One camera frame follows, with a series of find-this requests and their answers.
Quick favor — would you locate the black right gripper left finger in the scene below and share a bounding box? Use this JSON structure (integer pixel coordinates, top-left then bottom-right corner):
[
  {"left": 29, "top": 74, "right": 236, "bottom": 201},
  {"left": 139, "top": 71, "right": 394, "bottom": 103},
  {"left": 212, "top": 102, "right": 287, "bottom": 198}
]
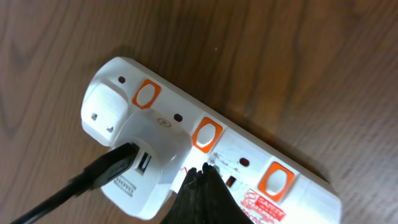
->
[{"left": 160, "top": 168, "right": 204, "bottom": 224}]

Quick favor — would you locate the white USB charger adapter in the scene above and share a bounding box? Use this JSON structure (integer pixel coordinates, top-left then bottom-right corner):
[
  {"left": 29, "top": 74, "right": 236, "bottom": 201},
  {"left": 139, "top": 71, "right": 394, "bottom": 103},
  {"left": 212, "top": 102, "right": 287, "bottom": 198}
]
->
[{"left": 101, "top": 109, "right": 192, "bottom": 220}]

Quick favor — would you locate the black USB charging cable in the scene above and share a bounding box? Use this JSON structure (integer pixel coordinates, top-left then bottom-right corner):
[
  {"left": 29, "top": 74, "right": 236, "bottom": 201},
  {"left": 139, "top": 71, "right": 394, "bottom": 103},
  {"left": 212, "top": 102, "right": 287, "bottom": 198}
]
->
[{"left": 9, "top": 141, "right": 141, "bottom": 224}]

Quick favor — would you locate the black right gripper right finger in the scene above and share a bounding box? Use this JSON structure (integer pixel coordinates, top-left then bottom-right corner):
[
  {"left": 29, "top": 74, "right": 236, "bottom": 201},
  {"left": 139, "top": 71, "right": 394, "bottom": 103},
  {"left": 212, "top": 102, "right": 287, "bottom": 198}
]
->
[{"left": 202, "top": 163, "right": 252, "bottom": 224}]

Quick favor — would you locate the white power strip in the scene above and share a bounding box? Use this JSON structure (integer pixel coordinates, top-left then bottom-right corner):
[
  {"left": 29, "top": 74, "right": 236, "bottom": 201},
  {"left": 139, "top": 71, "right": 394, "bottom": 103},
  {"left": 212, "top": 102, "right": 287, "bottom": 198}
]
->
[{"left": 81, "top": 57, "right": 342, "bottom": 223}]

